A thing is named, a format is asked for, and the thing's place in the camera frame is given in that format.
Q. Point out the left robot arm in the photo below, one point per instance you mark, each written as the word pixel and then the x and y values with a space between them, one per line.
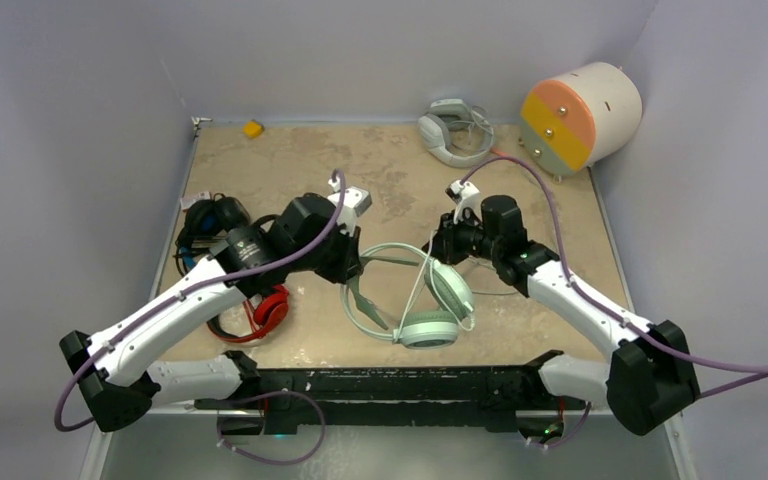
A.
pixel 118 370

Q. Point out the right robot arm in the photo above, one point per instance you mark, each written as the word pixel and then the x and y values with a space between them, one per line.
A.
pixel 645 378

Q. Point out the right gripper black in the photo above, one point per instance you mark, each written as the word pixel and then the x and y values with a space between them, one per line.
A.
pixel 447 244

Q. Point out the red headphones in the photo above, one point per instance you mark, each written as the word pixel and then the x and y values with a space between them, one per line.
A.
pixel 264 312

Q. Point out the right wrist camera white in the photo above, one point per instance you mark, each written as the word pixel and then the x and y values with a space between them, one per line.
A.
pixel 466 197

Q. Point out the mint green headphones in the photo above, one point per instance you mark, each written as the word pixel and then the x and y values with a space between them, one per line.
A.
pixel 440 306

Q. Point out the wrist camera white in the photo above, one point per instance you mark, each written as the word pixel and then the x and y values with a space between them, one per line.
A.
pixel 355 203
pixel 466 197

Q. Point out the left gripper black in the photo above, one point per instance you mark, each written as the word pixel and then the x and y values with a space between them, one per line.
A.
pixel 349 263

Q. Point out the round pastel drawer cabinet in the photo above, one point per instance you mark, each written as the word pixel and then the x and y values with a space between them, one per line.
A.
pixel 572 120

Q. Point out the yellow small block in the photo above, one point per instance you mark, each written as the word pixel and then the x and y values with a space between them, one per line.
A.
pixel 253 129

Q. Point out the white grey headphones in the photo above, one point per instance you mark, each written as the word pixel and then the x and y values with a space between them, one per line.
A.
pixel 456 132

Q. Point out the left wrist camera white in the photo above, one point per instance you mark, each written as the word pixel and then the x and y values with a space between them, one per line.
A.
pixel 355 203

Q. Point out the red white small card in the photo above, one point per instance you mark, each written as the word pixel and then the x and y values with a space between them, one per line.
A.
pixel 187 202

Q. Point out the black blue headphones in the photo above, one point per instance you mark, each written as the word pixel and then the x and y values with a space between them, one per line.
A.
pixel 203 223

